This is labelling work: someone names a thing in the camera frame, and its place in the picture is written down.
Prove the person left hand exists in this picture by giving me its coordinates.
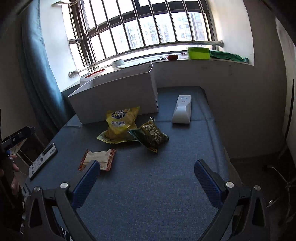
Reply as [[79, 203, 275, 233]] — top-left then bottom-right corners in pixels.
[[9, 154, 20, 195]]

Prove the small beige pastry packet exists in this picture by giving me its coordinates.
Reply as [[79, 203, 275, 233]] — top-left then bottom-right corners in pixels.
[[78, 149, 116, 171]]

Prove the smartphone with sticker case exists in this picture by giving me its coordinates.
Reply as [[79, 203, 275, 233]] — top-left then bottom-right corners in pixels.
[[28, 142, 58, 180]]

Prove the teal curtain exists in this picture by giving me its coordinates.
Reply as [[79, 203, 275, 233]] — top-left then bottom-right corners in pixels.
[[18, 1, 75, 139]]

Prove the white remote control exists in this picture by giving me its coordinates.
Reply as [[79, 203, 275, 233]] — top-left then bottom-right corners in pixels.
[[171, 95, 192, 124]]

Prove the dark green snack packet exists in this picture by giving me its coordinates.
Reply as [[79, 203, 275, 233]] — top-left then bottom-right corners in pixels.
[[128, 117, 169, 153]]

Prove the yellow cracker bag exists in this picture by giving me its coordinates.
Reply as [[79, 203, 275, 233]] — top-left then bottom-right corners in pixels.
[[96, 106, 140, 144]]

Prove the white cardboard box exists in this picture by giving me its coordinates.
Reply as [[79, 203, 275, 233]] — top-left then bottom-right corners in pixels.
[[68, 63, 159, 124]]

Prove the green plastic bag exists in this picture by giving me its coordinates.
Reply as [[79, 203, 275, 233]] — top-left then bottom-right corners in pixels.
[[210, 50, 249, 63]]

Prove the green plastic box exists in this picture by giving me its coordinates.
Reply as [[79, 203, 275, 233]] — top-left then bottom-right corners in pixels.
[[187, 47, 210, 60]]

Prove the red small object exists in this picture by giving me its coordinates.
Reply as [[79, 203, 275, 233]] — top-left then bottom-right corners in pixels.
[[166, 54, 179, 61]]

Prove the tape roll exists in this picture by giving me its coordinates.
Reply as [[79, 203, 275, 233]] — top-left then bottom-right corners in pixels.
[[111, 59, 125, 68]]

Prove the metal window guard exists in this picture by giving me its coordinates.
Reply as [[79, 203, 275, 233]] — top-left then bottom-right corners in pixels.
[[52, 1, 224, 78]]

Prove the red bead string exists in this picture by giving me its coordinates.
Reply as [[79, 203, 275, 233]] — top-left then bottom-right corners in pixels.
[[84, 69, 106, 78]]

